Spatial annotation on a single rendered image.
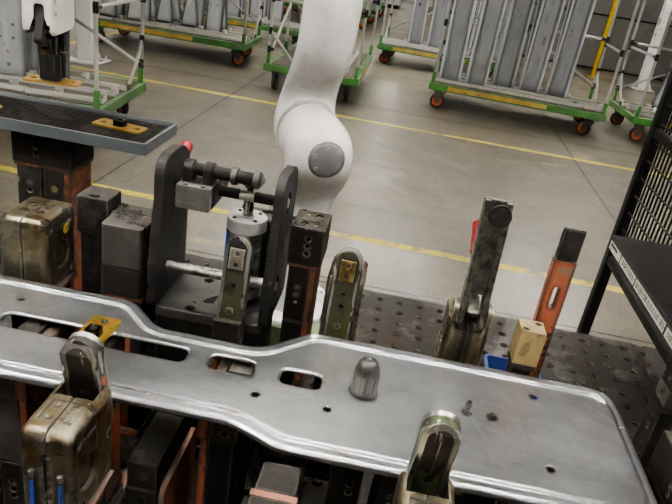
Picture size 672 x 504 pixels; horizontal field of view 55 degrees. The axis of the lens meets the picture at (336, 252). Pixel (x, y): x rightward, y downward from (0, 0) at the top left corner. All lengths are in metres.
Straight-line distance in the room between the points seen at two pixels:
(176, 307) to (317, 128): 0.38
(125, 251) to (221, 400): 0.31
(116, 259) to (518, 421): 0.59
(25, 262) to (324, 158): 0.49
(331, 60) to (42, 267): 0.57
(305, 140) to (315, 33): 0.18
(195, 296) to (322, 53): 0.46
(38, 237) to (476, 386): 0.62
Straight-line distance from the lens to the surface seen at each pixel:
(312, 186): 1.16
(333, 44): 1.15
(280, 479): 0.69
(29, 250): 1.00
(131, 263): 0.98
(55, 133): 1.09
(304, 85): 1.22
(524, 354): 0.91
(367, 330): 1.50
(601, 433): 0.87
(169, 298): 1.01
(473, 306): 0.90
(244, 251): 0.89
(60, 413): 0.68
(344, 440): 0.73
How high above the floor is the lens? 1.48
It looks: 25 degrees down
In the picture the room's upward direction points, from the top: 9 degrees clockwise
